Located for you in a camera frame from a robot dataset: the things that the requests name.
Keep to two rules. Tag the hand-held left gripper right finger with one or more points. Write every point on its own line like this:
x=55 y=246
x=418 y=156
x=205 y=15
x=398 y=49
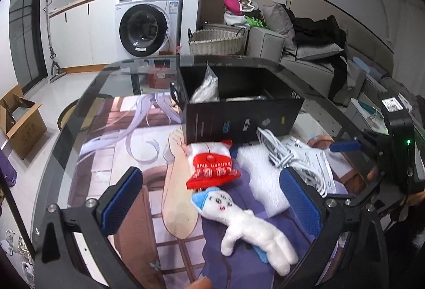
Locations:
x=300 y=202

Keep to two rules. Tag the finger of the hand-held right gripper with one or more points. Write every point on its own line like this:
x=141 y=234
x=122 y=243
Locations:
x=367 y=189
x=345 y=145

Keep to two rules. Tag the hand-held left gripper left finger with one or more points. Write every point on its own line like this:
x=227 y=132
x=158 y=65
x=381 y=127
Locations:
x=121 y=199

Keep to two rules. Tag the black printed leaflet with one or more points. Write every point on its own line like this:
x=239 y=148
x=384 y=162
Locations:
x=318 y=166

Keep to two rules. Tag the white bubble wrap bag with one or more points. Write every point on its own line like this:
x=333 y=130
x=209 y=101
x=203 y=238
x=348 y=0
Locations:
x=262 y=183

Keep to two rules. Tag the white paper leaflet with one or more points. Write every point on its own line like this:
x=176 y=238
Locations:
x=298 y=144

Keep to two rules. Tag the white plush cat toy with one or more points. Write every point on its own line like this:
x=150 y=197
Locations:
x=245 y=229

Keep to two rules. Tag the red and white packet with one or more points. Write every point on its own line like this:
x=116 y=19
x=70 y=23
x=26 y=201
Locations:
x=212 y=166

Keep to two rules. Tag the black cardboard box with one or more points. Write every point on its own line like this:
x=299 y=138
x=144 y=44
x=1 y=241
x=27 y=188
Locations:
x=212 y=123

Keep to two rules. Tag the person's right hand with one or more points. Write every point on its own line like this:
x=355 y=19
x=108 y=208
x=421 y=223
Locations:
x=373 y=175

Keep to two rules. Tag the person's left hand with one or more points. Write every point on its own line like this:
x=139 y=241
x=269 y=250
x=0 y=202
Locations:
x=201 y=284

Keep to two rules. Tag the printed desk mat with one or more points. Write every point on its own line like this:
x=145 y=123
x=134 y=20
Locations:
x=132 y=129

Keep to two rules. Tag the light blue roll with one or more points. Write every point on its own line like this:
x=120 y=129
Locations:
x=360 y=64

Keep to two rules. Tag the grey flat pillow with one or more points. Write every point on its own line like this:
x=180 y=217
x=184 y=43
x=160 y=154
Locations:
x=318 y=50

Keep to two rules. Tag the round dark stool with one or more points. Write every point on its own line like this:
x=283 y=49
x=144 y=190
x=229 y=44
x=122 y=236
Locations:
x=63 y=116

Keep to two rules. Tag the brown cardboard box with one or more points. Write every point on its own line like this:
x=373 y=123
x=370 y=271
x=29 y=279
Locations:
x=28 y=133

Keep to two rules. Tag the purple bag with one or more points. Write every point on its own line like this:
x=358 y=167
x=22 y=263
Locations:
x=6 y=169

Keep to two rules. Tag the patterned slippers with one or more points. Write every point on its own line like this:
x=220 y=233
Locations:
x=13 y=249

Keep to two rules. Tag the black jacket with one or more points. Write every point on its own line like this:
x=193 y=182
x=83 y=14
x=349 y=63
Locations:
x=315 y=30

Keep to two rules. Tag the grey sofa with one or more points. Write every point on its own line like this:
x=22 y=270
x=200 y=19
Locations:
x=265 y=43

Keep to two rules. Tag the red box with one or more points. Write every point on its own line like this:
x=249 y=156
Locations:
x=161 y=75

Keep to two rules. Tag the grey upright pillow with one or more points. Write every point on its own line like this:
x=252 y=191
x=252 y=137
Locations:
x=277 y=22

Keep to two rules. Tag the striped plastic bag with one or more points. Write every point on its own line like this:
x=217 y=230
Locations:
x=207 y=86

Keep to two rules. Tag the grey mop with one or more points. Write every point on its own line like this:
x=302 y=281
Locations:
x=54 y=66

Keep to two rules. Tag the wicker basket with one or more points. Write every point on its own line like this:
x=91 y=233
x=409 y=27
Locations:
x=215 y=43

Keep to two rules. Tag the white kitchen cabinet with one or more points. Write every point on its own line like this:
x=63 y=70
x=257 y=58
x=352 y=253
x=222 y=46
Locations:
x=83 y=30

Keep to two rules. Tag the colourful clothes pile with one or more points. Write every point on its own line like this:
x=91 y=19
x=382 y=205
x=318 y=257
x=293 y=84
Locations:
x=235 y=8

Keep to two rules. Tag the dark glass door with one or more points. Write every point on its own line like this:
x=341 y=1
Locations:
x=26 y=20

